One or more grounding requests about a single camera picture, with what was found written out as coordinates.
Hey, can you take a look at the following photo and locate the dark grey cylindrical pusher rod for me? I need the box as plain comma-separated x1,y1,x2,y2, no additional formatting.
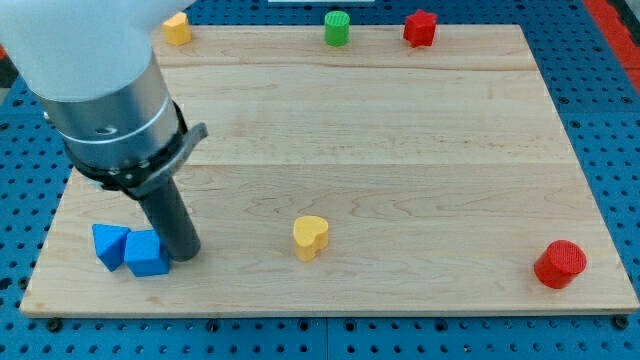
139,178,201,262

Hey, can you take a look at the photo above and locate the blue triangle block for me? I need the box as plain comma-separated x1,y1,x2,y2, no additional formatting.
92,224,131,272

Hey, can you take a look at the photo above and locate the red star block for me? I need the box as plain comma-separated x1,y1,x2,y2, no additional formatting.
403,9,438,47

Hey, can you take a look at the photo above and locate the yellow hexagon block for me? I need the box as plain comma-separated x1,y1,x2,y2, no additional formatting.
161,12,192,46

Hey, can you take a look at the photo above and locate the yellow heart block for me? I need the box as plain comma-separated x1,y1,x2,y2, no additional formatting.
292,215,329,262

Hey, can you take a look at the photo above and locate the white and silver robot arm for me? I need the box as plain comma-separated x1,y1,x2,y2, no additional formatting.
1,0,207,261

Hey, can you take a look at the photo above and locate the green cylinder block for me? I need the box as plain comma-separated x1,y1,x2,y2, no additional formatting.
324,10,350,47

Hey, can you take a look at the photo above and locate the red cylinder block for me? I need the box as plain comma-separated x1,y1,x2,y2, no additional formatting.
533,239,588,289

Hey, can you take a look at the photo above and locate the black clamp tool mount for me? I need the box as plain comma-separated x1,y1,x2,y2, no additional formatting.
66,104,208,200

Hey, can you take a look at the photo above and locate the blue cube block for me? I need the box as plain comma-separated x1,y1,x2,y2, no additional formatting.
124,230,170,277

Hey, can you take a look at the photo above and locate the light wooden board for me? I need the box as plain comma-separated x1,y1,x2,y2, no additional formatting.
21,25,639,318

